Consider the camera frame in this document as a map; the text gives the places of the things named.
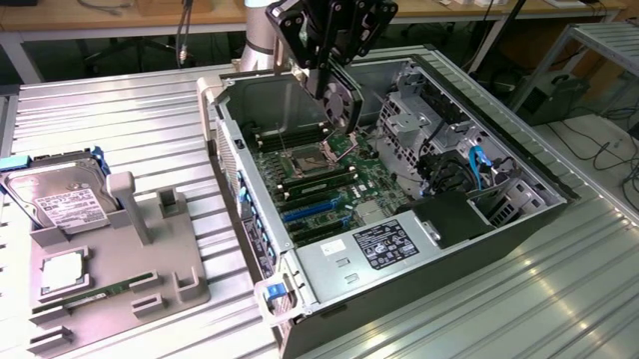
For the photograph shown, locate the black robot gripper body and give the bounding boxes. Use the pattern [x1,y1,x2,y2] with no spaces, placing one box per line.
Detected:
[299,0,386,46]

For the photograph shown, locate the black cooling fan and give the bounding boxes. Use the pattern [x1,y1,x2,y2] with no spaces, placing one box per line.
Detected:
[319,58,367,135]

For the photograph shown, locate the metal disk bay cage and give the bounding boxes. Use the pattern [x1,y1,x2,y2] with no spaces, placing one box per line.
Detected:
[377,61,484,154]

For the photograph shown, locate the black empty RAM slots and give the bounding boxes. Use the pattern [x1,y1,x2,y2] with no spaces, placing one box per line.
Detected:
[253,125,329,153]

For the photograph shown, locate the thin metal locking lever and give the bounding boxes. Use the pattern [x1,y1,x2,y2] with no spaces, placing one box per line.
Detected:
[277,121,293,155]

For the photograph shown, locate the installed green RAM stick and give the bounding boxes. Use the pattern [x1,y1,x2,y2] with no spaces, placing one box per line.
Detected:
[282,171,354,198]

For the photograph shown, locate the black box under table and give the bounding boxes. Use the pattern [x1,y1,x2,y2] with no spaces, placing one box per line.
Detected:
[517,73,593,127]

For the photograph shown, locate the green motherboard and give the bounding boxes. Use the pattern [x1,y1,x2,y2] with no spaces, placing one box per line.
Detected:
[249,121,420,248]

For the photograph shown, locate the metal slat side table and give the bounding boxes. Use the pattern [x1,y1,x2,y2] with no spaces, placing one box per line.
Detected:
[512,21,639,113]

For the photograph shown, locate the long blue expansion slot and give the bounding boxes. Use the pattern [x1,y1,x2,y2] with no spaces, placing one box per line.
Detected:
[281,200,337,222]

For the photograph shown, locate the silver chipset heatsink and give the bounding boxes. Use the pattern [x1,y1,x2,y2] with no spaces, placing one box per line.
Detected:
[355,203,389,220]

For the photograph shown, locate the black plastic air shroud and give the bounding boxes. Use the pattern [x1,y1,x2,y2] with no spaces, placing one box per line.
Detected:
[410,190,497,251]

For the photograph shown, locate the grey power supply with label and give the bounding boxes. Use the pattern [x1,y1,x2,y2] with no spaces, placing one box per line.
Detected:
[293,212,448,304]

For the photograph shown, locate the hard disk with white label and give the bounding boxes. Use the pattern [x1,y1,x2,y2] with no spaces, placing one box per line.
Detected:
[2,156,113,236]

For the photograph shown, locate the blue disk caddy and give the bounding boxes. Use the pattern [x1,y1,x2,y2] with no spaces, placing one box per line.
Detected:
[0,147,110,177]

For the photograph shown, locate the open black PC case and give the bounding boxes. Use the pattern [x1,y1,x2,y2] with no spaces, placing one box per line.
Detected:
[197,43,585,359]

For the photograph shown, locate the grey plastic parts rack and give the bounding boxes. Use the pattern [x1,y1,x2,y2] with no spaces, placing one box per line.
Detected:
[26,171,213,358]

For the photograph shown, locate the silver CPU chip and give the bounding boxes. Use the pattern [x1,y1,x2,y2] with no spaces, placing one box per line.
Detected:
[41,255,86,292]

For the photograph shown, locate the loose green RAM stick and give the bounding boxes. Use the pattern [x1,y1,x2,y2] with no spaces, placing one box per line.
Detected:
[30,271,155,312]

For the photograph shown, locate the hanging grey cable with plug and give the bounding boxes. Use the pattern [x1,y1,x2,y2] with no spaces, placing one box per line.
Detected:
[174,0,197,68]

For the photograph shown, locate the CPU socket with metal frame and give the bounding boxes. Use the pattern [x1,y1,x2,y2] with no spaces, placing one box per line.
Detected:
[281,144,335,177]

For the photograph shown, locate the wooden desk with white frame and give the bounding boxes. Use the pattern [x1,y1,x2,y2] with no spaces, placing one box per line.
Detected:
[0,0,626,85]

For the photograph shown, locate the black power wire bundle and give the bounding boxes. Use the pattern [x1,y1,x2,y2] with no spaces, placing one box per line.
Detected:
[417,151,476,195]

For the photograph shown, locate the blue SATA wire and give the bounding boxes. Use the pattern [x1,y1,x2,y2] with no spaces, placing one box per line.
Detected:
[468,144,489,192]

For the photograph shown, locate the black floor cable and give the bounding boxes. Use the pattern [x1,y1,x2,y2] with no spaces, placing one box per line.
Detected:
[546,108,639,188]

